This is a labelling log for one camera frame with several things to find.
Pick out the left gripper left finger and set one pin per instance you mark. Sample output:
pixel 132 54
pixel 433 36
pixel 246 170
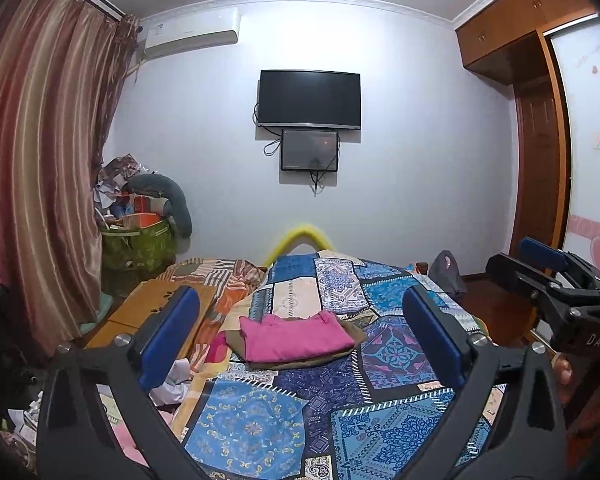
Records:
pixel 162 336

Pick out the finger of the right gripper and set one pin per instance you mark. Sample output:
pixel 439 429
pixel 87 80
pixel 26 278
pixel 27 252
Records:
pixel 541 256

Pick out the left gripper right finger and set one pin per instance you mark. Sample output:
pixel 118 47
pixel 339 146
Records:
pixel 442 339

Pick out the pink pants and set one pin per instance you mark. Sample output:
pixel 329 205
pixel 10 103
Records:
pixel 283 340

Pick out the yellow wooden folding table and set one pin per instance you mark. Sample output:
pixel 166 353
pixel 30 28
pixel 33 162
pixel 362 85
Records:
pixel 148 298

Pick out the olive green shorts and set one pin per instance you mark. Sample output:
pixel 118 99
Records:
pixel 236 344

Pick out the striped orange blanket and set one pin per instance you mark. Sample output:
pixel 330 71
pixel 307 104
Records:
pixel 232 280

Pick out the green storage basket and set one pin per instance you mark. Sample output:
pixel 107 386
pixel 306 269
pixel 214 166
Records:
pixel 144 249

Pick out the blue patchwork bedspread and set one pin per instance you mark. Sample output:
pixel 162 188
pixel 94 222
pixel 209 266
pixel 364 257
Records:
pixel 361 415

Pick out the grey plush pillow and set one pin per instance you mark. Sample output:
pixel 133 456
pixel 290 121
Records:
pixel 174 209

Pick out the yellow plush bed headrest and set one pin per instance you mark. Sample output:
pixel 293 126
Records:
pixel 306 234

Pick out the white wardrobe door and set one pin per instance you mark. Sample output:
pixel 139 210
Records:
pixel 576 47

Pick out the brown wooden overhead cabinet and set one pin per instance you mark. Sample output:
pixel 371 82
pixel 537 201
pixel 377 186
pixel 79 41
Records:
pixel 502 42

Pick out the striped brown curtain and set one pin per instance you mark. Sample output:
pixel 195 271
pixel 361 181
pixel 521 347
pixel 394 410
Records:
pixel 62 69

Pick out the white air conditioner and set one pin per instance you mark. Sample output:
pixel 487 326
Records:
pixel 188 32

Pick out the small black wall monitor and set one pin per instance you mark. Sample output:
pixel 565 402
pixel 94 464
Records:
pixel 309 150

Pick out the black wall television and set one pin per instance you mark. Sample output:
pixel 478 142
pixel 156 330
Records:
pixel 309 98

